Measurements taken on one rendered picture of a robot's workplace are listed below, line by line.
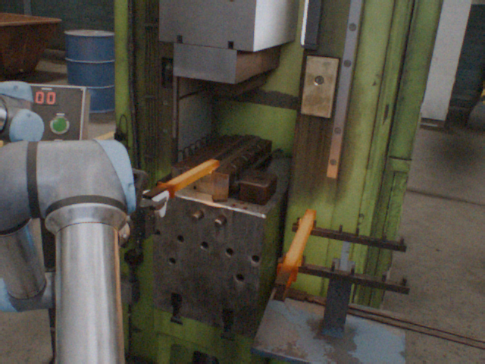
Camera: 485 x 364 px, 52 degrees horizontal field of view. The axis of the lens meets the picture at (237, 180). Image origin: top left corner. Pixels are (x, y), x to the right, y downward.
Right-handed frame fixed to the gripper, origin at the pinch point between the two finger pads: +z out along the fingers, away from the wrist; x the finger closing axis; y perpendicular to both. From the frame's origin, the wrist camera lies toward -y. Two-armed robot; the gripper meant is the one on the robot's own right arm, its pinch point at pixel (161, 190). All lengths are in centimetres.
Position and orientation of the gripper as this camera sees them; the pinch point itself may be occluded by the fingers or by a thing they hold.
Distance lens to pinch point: 130.6
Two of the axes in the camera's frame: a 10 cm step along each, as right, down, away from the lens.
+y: -0.6, 9.4, 3.4
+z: 3.7, -3.0, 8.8
